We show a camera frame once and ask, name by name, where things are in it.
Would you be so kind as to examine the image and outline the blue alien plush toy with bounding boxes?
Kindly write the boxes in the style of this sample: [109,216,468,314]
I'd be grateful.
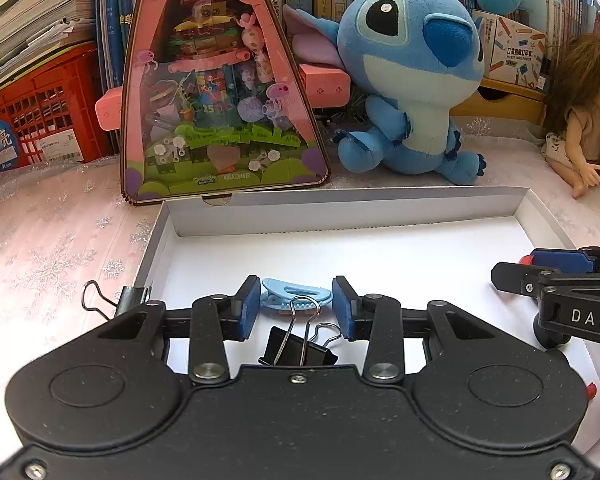
[282,0,487,186]

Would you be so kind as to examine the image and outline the row of thin blue books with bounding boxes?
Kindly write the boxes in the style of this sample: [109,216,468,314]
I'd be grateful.
[95,0,148,101]

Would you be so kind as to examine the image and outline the black binder clip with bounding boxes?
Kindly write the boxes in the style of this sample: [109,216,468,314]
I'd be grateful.
[257,296,343,367]
[82,280,153,320]

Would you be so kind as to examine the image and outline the white box with pencil print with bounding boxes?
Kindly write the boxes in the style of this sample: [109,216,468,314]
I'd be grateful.
[472,7,548,92]

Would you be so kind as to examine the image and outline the pink snowflake tablecloth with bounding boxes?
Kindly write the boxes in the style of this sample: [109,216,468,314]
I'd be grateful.
[0,110,600,480]

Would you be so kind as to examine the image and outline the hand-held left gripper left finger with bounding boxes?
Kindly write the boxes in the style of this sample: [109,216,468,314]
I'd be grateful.
[100,275,262,386]

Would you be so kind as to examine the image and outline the long-haired baby doll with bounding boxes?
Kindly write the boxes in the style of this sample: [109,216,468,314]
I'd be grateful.
[540,34,600,200]

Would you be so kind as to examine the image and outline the red plastic crate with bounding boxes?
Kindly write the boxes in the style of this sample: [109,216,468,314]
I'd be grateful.
[0,42,116,181]

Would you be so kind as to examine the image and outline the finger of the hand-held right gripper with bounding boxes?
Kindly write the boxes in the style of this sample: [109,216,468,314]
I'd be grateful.
[491,260,548,297]
[530,242,600,273]

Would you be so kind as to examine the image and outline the light blue plastic clip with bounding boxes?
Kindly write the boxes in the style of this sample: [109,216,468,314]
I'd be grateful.
[260,277,334,316]

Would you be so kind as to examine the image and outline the wooden drawer shelf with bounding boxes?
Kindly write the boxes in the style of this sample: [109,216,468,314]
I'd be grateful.
[450,77,548,128]

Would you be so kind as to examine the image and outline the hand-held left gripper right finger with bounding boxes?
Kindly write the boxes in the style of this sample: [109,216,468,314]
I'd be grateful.
[332,275,491,385]

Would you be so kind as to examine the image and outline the stack of worn books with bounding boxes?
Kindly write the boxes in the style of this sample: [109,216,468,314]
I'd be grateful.
[0,0,98,96]

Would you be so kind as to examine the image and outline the pink triangular toy package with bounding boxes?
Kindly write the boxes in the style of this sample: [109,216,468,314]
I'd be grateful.
[120,0,332,208]

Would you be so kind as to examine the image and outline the white shallow cardboard box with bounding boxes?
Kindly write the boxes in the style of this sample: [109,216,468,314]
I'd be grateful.
[132,186,600,466]

